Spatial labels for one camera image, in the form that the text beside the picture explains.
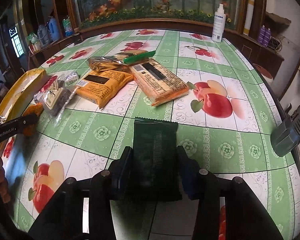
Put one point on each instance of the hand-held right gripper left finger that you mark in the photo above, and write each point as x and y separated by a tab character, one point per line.
125	172

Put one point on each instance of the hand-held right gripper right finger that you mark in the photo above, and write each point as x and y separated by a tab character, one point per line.
190	176

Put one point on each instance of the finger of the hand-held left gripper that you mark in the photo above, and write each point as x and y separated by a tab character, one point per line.
5	133

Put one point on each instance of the dark green snack packet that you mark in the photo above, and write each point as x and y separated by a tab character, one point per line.
155	142

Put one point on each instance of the yellow cardboard tray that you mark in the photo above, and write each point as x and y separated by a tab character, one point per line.
17	90

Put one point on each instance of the clear packet of dark snacks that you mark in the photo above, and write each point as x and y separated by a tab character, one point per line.
56	100

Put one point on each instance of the large orange snack packet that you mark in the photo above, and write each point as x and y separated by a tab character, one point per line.
102	85

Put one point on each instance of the long beige cracker package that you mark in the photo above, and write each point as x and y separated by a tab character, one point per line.
160	80

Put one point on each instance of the person's left hand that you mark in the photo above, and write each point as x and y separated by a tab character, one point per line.
2	180

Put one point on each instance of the small orange snack packet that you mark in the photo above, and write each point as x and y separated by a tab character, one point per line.
33	110

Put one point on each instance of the fruit print tablecloth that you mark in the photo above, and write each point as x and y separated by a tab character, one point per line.
215	140

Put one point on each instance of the small white green packet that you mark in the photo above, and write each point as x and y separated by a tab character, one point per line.
71	78

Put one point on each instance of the barred window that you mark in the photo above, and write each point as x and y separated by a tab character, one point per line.
17	42

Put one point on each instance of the green white bag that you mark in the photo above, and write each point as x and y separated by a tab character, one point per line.
33	38

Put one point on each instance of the grey blue thermos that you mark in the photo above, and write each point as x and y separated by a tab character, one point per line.
43	35

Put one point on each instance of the grey metal motor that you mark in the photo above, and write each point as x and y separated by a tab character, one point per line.
287	135

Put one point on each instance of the shiny foil snack packet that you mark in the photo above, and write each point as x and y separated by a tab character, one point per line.
102	63

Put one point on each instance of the beige green-edged biscuit packet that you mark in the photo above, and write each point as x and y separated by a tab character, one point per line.
137	57

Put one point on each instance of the black jar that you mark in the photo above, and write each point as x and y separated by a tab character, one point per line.
77	40

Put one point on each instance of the red lidded white bucket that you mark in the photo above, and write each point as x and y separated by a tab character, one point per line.
263	72

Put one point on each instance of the brown wooden cabinet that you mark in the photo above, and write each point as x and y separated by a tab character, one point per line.
260	50

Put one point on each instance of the white spray bottle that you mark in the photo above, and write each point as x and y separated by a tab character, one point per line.
218	27

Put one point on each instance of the purple bottle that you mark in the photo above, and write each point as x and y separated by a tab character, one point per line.
267	37
261	35

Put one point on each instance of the glass flower display case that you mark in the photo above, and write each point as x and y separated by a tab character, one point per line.
152	0

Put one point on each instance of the white yellow striped roll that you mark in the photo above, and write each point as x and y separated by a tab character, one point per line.
248	7

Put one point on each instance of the brown wall shelf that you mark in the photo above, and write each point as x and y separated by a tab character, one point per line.
273	18

